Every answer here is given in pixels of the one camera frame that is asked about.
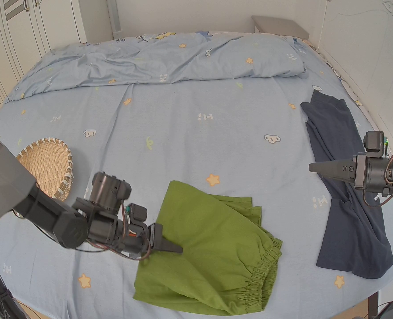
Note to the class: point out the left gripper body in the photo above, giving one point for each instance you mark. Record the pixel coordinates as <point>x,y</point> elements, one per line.
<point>133,241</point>

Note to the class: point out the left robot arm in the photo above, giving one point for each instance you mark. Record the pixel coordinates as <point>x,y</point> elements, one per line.
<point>3,178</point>

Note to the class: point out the round woven basket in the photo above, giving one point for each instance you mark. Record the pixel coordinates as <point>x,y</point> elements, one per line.
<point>50,164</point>

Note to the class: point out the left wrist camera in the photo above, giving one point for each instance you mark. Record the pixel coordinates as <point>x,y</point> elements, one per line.
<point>137,213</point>

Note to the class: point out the pale blue quilt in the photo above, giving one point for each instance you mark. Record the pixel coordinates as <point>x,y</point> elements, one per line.
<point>183,61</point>

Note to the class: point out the green shorts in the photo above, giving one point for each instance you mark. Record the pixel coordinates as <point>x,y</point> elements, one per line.
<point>209,244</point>

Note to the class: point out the white wardrobe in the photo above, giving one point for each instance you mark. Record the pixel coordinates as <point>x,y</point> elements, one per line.
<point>33,28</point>

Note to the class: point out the grey bedside table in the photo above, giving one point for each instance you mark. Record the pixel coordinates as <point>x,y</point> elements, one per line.
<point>276,25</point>

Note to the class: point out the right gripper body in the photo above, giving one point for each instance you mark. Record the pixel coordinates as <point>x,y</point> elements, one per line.
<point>379,174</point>

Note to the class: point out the dark blue garment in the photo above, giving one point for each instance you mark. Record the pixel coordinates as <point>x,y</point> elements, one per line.
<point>336,138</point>

